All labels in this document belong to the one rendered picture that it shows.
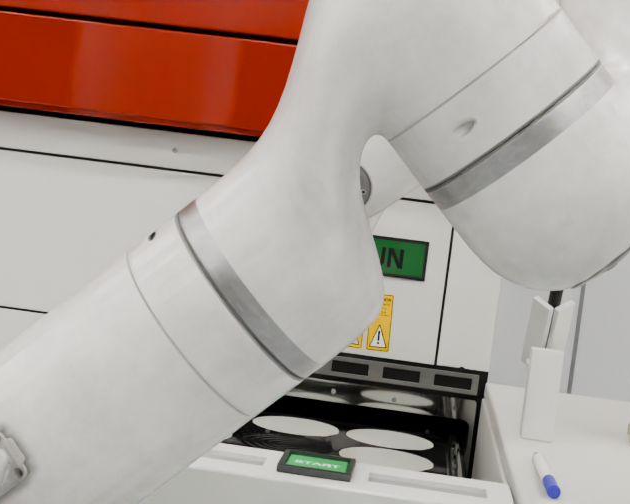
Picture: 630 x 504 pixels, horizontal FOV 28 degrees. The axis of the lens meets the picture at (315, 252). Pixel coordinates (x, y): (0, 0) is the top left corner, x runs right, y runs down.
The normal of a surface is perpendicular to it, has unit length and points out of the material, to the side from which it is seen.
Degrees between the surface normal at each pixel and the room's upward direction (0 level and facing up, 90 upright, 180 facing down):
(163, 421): 109
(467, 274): 90
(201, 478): 90
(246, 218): 68
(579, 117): 78
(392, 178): 114
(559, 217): 105
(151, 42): 90
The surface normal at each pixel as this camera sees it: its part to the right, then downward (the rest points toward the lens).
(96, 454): 0.14, 0.33
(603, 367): -0.09, 0.04
